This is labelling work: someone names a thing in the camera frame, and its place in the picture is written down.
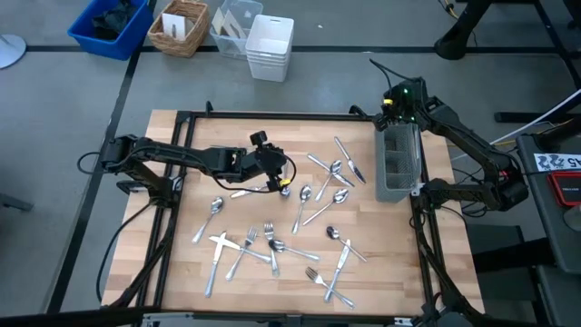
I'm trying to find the white cable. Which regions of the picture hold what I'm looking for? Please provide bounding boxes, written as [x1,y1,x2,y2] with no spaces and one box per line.
[451,88,581,163]

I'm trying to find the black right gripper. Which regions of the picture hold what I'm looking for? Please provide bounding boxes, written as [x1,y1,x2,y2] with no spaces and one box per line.
[372,80,431,134]

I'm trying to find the white numbered label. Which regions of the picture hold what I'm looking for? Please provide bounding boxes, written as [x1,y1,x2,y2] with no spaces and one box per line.
[533,153,581,173]

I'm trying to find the steel table knife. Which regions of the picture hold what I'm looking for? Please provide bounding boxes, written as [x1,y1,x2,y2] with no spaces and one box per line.
[203,231,228,300]
[229,183,270,200]
[306,153,356,188]
[323,238,352,304]
[333,135,367,185]

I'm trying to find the grey round object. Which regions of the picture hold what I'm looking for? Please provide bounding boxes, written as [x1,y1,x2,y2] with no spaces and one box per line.
[564,203,581,233]

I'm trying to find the black stool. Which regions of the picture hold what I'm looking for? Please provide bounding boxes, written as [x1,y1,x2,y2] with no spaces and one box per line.
[465,223,557,274]

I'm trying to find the yellow cable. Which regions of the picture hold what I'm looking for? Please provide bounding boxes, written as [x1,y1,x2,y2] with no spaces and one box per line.
[436,0,458,21]

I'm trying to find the wicker basket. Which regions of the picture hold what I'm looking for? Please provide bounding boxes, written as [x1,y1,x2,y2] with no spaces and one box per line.
[147,0,212,59]

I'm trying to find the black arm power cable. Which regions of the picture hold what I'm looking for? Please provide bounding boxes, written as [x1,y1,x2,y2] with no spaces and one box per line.
[95,199,158,304]

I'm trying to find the red-framed tablet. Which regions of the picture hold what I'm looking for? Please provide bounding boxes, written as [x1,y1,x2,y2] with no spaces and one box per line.
[547,171,581,208]

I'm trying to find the black side cart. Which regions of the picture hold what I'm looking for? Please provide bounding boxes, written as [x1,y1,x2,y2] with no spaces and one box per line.
[517,131,581,327]

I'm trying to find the clear plastic bin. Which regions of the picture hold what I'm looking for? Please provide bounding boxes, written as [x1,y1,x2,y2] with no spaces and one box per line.
[209,0,265,61]

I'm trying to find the grey metal leg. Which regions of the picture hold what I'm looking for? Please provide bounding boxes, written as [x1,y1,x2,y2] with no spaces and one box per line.
[0,192,34,213]

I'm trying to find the silver knife handle left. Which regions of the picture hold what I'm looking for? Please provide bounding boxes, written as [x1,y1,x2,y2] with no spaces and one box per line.
[208,234,273,264]

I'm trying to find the black floor stand frame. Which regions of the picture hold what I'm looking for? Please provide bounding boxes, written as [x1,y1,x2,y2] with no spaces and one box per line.
[493,0,581,124]

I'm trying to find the white plastic bin stack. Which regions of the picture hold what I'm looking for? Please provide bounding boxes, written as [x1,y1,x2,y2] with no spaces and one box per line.
[244,14,295,84]

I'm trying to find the black stand foot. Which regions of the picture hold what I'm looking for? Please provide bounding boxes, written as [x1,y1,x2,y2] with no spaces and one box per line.
[433,0,483,62]

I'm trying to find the beige cardboard piece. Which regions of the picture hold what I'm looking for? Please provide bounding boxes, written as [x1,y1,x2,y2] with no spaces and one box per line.
[211,7,227,35]
[222,9,248,40]

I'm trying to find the grey mesh cutlery caddy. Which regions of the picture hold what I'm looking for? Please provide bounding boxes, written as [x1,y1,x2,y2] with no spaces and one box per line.
[373,121,422,204]

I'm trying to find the blue plastic bin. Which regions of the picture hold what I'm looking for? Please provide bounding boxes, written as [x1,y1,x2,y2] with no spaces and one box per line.
[66,0,154,62]

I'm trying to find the black cloth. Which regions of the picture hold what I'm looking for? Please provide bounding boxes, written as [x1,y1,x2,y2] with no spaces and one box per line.
[92,1,139,41]

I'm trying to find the black front crossbar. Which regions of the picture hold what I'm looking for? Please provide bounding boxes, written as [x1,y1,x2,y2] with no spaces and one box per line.
[0,306,581,327]

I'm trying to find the grey round stand base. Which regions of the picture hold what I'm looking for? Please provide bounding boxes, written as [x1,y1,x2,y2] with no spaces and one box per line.
[0,34,27,70]

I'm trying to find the white card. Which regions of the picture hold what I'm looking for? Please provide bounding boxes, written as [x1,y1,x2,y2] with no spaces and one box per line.
[161,12,188,42]

